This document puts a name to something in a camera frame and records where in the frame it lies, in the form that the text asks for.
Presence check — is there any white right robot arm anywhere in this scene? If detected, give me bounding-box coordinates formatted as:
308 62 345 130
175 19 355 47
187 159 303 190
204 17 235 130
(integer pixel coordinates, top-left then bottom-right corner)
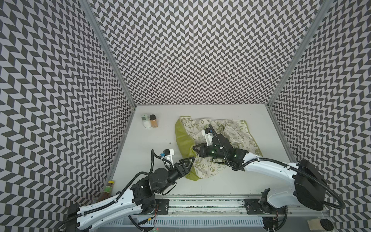
192 133 346 214

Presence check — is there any green and cream printed jacket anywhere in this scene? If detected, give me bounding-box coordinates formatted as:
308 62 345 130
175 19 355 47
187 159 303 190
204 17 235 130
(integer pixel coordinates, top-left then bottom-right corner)
175 116 262 181

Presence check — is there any aluminium right corner post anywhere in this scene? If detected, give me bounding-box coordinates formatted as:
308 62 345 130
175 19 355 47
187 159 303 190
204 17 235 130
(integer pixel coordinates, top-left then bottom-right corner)
267 1 334 109

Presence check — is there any white spice jar green lid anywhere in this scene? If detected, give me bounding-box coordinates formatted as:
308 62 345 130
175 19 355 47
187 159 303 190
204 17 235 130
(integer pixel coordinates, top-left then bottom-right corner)
141 114 152 129

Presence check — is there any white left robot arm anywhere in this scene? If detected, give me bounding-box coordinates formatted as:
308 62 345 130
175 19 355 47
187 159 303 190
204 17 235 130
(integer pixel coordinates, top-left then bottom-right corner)
54 151 195 232

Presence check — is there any brown sauce bottle green label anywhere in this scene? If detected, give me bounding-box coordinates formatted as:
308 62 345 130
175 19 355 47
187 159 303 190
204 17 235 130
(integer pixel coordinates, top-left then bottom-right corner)
97 180 115 202

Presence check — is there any aluminium left corner post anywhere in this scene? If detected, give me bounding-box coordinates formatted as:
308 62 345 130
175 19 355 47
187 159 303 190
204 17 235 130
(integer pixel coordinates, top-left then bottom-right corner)
79 0 136 108

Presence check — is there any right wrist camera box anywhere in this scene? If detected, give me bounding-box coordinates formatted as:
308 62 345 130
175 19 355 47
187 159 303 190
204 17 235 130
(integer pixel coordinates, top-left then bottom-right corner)
202 128 214 146

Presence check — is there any black round puck on sponge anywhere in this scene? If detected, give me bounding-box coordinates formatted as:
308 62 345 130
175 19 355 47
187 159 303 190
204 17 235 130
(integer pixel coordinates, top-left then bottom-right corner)
307 218 335 232

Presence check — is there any metal base rail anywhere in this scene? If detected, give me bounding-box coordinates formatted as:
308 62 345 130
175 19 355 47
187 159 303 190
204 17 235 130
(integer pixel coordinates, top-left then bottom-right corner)
95 195 328 218

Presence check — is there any aluminium corner post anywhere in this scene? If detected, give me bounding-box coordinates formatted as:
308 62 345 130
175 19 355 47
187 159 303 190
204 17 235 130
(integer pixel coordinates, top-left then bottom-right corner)
79 0 136 108
267 1 334 109

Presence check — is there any orange spice jar black lid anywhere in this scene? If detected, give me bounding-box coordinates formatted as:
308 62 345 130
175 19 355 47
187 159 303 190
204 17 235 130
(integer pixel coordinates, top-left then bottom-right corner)
149 114 158 128

